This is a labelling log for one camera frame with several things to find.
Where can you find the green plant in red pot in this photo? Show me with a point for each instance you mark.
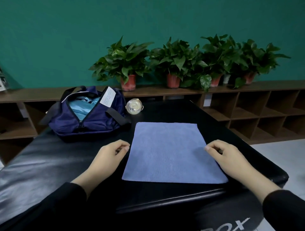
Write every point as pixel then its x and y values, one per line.
pixel 259 59
pixel 121 59
pixel 174 59

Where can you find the light blue vest black trim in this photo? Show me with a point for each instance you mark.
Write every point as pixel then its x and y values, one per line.
pixel 83 105

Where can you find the person's right hand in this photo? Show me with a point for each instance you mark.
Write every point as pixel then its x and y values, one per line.
pixel 233 159

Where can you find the person's left hand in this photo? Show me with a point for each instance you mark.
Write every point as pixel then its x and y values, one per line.
pixel 107 162

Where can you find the person's left forearm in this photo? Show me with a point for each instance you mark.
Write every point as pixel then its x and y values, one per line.
pixel 52 204

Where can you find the green plant in white pot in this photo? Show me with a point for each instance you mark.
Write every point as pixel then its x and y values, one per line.
pixel 217 57

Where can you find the person's right forearm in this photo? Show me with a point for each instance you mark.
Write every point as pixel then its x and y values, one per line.
pixel 279 202

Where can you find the clear bottle silver cap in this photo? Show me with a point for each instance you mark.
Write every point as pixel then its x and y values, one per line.
pixel 134 106

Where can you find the black leather bench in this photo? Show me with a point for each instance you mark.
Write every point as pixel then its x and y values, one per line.
pixel 38 166

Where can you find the purple cloth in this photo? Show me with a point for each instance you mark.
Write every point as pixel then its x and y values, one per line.
pixel 167 152

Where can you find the wooden shelf cabinet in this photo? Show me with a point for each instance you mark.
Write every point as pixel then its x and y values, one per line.
pixel 267 112

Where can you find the navy blue bag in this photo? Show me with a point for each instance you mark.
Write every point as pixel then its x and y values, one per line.
pixel 66 121

